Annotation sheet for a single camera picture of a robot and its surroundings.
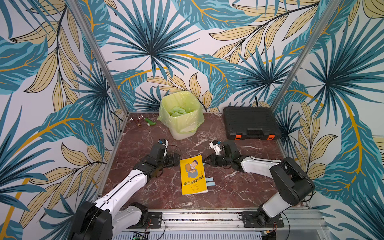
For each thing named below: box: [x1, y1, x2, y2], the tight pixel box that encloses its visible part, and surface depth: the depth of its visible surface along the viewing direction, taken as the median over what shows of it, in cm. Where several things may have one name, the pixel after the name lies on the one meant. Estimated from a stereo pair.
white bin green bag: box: [157, 91, 205, 141], surface depth 94 cm
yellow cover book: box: [180, 154, 208, 196], surface depth 87 cm
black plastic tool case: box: [222, 106, 282, 141], surface depth 106 cm
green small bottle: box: [145, 117, 157, 126], surface depth 113 cm
